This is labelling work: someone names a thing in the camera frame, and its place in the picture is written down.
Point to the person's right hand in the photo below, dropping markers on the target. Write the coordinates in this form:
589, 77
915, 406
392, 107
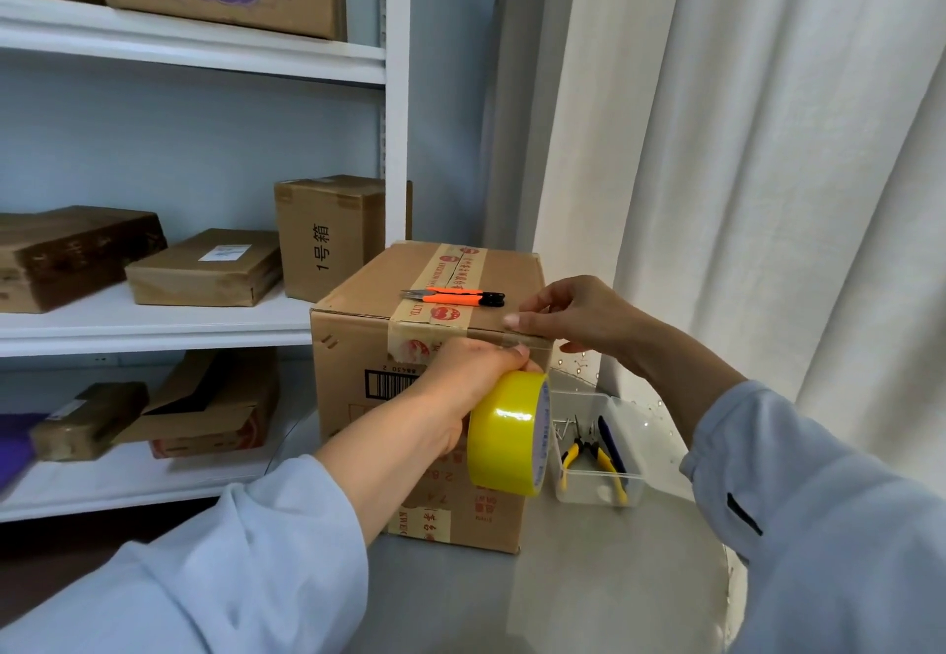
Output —
591, 313

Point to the person's left hand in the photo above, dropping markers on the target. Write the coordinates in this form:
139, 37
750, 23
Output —
458, 380

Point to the yellow tape roll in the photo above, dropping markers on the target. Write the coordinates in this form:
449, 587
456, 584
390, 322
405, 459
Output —
506, 432

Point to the orange thread snips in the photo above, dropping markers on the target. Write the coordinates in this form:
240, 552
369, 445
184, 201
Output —
462, 299

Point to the brown cardboard box red print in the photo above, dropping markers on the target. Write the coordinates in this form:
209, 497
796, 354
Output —
347, 365

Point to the person's left forearm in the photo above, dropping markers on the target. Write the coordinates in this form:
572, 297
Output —
192, 565

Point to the person's right forearm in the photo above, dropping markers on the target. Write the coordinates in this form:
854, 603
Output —
835, 498

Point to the upright small cardboard box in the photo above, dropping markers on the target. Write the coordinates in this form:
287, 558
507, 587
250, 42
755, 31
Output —
318, 202

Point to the open cardboard box red print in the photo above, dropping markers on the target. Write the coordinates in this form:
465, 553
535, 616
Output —
214, 417

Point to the flat brown box white label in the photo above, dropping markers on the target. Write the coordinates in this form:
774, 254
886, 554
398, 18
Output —
185, 280

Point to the small taped brown parcel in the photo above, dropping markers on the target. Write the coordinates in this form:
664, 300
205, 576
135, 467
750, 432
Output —
81, 424

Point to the dark brown flat box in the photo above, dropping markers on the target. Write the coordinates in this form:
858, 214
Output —
66, 258

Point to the clear plastic container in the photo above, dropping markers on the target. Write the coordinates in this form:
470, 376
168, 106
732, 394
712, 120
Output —
591, 494

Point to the white curtain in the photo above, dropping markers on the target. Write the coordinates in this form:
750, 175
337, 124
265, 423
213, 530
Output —
813, 158

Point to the white metal shelf unit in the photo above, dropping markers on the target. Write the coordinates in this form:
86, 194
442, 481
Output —
192, 51

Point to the white wall socket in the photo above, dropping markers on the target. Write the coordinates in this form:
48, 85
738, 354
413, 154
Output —
105, 361

